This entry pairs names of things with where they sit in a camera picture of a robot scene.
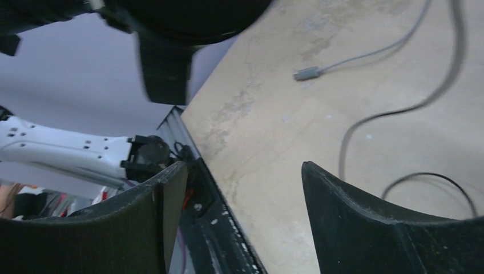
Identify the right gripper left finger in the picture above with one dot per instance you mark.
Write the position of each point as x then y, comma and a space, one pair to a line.
132, 232

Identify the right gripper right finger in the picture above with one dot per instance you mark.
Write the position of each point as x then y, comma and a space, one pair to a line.
357, 232

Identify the black over-ear headphones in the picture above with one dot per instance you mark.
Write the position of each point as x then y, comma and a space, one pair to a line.
170, 33

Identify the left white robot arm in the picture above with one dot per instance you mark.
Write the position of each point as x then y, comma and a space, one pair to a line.
118, 162

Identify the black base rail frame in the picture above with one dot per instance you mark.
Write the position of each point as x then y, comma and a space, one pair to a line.
214, 239

